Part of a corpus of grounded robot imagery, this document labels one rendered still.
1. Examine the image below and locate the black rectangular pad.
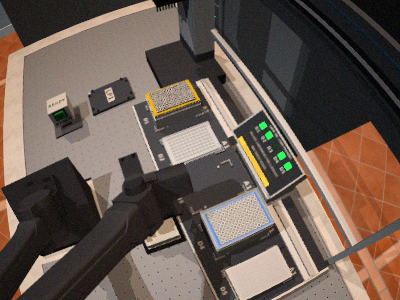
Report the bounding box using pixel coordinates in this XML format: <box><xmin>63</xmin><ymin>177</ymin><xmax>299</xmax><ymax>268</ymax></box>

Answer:
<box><xmin>143</xmin><ymin>217</ymin><xmax>186</xmax><ymax>254</ymax></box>

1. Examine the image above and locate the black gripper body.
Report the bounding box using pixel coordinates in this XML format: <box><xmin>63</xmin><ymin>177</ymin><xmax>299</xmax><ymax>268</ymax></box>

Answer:
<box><xmin>160</xmin><ymin>199</ymin><xmax>183</xmax><ymax>220</ymax></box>

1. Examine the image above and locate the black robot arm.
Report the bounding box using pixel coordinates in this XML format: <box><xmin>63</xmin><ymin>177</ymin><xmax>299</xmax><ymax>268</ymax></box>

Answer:
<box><xmin>0</xmin><ymin>152</ymin><xmax>194</xmax><ymax>300</ymax></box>

